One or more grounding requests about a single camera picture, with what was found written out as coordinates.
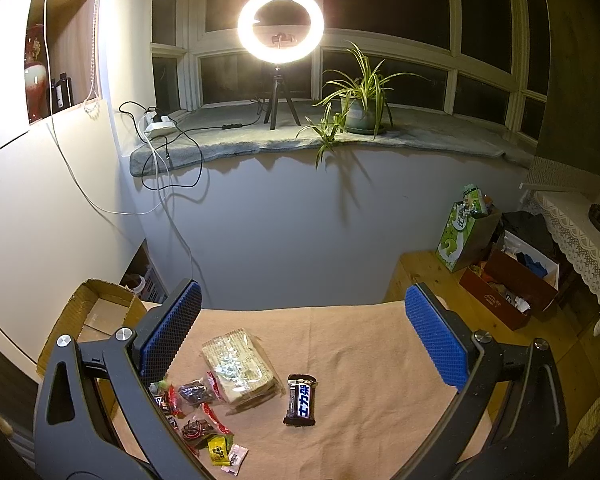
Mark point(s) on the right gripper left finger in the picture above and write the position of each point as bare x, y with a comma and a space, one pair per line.
95, 417

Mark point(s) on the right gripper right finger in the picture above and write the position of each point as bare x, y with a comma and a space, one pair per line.
507, 419

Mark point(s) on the teal donut candy packet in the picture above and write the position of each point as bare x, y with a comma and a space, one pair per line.
159, 388

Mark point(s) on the dark pastry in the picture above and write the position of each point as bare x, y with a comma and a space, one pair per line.
201, 390

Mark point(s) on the yellow candy packet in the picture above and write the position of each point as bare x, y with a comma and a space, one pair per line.
218, 447

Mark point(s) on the pink white candy packet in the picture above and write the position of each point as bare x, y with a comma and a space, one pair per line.
236, 456

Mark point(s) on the packaged sliced bread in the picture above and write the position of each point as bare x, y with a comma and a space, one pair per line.
241, 369

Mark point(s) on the dark Snickers bar Japanese label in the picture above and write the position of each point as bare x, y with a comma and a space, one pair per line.
301, 402

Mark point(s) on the brown Snickers bar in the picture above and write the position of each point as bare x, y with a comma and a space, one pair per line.
165, 407

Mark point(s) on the cardboard box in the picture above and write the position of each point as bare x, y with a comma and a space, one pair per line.
94, 312

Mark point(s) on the red storage box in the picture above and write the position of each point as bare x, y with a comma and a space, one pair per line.
514, 282

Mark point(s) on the lace covered side table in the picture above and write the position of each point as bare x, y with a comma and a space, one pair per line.
563, 195

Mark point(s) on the green white gift bag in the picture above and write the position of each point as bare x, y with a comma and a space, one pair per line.
469, 229

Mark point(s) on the white power strip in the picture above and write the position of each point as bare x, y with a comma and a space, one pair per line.
157, 125

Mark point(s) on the potted spider plant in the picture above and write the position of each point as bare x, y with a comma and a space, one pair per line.
356, 105

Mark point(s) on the red ceramic vase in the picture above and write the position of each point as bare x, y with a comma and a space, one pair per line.
35, 77

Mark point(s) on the wooden wall shelf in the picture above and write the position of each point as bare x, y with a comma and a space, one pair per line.
60, 41

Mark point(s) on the ring light on tripod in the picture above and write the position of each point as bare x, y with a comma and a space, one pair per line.
280, 45

